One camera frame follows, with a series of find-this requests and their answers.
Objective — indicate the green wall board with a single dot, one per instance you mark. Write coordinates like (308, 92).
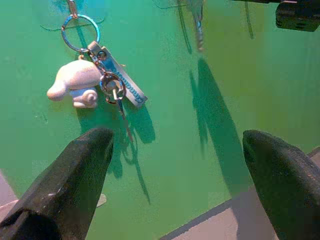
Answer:
(175, 100)

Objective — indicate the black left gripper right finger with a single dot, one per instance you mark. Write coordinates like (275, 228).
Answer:
(287, 187)

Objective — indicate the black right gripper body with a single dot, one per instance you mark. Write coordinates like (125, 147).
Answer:
(297, 15)

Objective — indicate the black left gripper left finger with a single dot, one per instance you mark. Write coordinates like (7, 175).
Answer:
(62, 187)

